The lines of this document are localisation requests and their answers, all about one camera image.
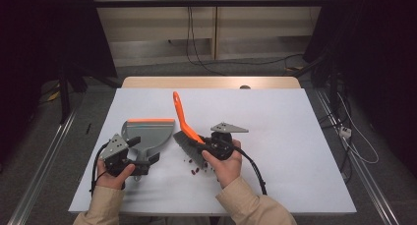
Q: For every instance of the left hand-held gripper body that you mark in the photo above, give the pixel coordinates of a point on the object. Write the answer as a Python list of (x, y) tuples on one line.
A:
[(114, 148)]

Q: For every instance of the aluminium floor rail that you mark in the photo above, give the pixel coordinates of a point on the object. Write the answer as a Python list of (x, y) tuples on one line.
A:
[(46, 159), (360, 172)]

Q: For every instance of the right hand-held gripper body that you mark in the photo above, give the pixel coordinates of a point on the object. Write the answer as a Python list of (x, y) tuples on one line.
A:
[(223, 146)]

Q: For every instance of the black metal stand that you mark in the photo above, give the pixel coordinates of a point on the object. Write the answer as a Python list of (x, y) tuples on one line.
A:
[(332, 84), (64, 94)]

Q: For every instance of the black curtain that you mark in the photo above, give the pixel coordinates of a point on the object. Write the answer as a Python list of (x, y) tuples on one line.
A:
[(39, 38), (377, 54)]

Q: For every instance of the person's right hand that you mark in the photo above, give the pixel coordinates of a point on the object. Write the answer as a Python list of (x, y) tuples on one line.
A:
[(227, 169)]

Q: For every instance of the grey dustpan with orange lip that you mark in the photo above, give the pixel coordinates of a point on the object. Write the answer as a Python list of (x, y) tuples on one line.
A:
[(149, 135)]

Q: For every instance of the red beans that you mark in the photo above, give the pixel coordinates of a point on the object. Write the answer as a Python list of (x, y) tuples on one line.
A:
[(196, 171)]

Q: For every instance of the orange hand brush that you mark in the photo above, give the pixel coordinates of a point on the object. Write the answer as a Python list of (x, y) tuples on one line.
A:
[(182, 117)]

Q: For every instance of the black horizontal bar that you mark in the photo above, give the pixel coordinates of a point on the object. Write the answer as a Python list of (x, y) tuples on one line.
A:
[(209, 2)]

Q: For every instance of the person's left hand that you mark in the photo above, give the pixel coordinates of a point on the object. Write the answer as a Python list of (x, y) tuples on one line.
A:
[(111, 180)]

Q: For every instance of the small black stick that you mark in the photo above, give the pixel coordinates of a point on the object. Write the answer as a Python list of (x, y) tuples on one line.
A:
[(88, 128)]

